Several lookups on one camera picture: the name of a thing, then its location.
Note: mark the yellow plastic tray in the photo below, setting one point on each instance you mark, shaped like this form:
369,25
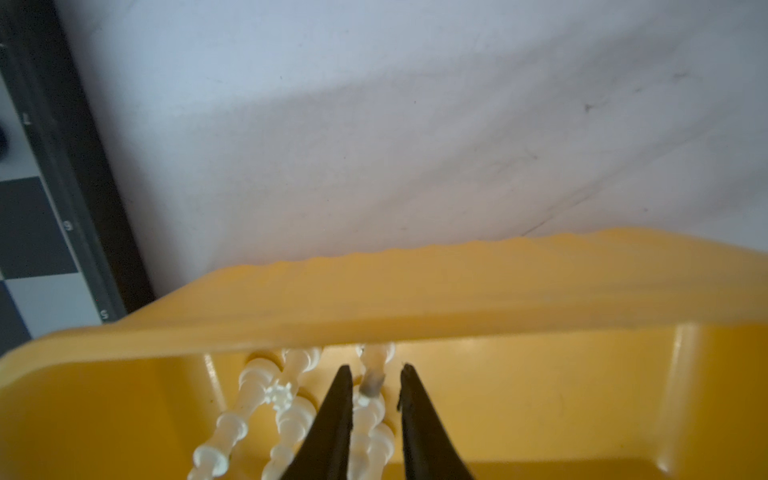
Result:
627,353

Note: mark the black and white chessboard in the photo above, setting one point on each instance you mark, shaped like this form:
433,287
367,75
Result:
68,255

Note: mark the white chess piece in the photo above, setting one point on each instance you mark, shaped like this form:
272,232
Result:
371,441

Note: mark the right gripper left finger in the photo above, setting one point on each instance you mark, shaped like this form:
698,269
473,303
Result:
324,453

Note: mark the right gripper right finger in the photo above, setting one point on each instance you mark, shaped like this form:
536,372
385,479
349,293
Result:
427,450

